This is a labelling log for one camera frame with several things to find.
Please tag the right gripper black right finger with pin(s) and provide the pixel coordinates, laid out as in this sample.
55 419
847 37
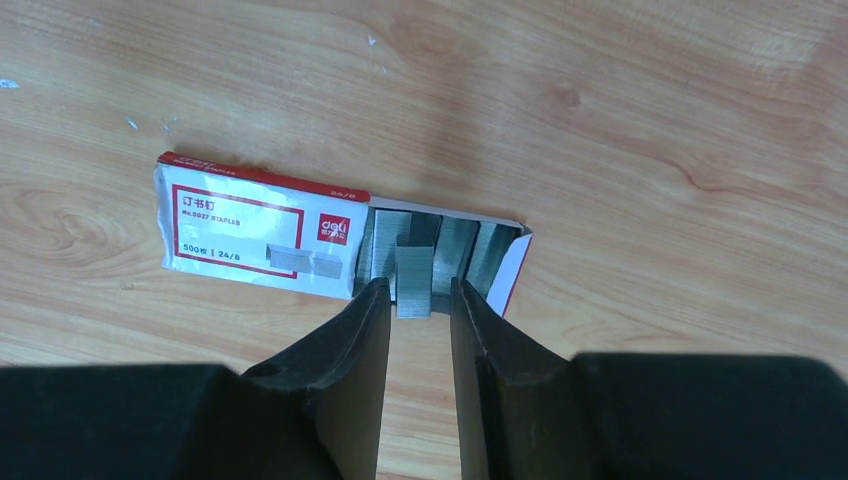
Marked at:
524 412

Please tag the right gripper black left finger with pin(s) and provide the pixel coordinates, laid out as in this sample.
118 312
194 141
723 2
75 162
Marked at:
312 411

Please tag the grey staple strip piece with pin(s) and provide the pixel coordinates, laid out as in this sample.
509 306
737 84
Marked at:
414 260

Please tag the red white staple box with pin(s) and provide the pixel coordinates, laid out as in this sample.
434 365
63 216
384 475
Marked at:
247 225

